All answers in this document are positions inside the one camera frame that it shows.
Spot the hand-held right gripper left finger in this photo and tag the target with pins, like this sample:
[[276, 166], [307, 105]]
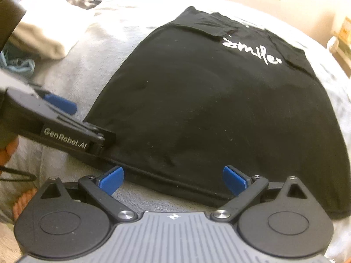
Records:
[[112, 179]]

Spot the blue denim cloth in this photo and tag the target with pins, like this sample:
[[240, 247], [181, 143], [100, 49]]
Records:
[[19, 65]]

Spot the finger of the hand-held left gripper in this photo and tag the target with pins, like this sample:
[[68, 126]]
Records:
[[63, 105], [96, 133]]

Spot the white cloth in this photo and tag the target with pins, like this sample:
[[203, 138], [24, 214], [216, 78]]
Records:
[[46, 38]]

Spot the yellow box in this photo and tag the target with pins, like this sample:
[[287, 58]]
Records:
[[347, 33]]

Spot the black t-shirt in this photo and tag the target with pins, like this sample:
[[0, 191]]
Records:
[[205, 101]]

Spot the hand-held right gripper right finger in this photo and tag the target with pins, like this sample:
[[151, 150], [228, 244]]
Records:
[[234, 180]]

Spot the person's left hand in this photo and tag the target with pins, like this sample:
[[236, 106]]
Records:
[[8, 152]]

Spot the white bedpost finial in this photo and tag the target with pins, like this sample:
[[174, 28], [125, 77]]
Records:
[[332, 43]]

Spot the grey-blue blanket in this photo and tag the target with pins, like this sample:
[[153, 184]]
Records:
[[82, 60]]

